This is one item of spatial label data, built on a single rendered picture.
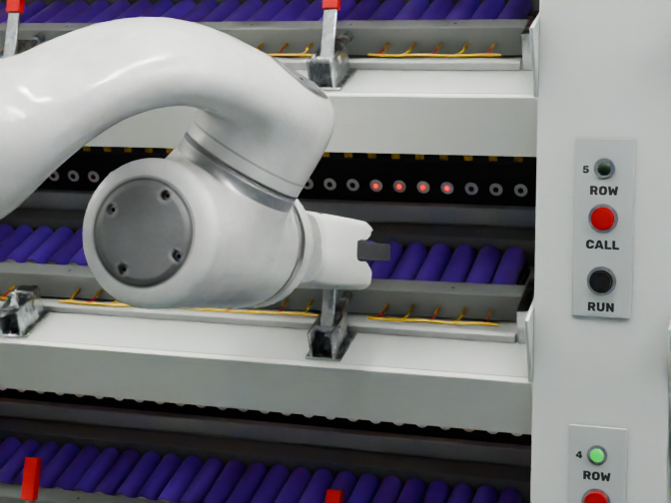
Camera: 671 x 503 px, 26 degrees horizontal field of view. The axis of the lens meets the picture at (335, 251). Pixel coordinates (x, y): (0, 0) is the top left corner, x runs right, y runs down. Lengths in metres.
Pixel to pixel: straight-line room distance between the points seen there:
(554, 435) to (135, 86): 0.43
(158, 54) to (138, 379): 0.43
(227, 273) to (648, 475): 0.36
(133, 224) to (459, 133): 0.31
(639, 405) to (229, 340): 0.32
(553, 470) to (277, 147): 0.35
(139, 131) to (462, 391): 0.32
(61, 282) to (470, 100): 0.40
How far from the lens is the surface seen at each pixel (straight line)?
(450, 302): 1.11
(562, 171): 1.01
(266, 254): 0.86
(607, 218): 1.00
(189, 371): 1.13
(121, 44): 0.78
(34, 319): 1.21
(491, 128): 1.02
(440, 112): 1.03
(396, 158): 1.20
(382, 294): 1.12
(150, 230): 0.80
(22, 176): 0.76
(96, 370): 1.17
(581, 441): 1.03
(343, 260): 0.97
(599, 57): 1.00
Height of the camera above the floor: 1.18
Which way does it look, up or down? 8 degrees down
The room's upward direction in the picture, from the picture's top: straight up
